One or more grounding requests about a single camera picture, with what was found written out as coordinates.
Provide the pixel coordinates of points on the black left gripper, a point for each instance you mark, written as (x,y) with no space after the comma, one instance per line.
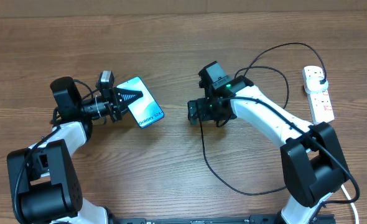
(113,99)

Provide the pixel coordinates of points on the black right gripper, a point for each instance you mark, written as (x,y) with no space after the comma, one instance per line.
(203,106)

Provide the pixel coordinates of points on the blue smartphone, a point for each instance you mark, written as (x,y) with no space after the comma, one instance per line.
(145,110)

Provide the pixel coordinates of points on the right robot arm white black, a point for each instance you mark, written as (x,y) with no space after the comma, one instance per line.
(313,163)

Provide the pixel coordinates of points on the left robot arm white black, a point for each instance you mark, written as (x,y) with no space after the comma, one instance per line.
(43,182)

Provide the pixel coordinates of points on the white charger plug adapter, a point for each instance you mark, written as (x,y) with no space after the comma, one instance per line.
(314,85)

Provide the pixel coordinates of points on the white power strip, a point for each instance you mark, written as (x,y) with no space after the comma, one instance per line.
(319,103)

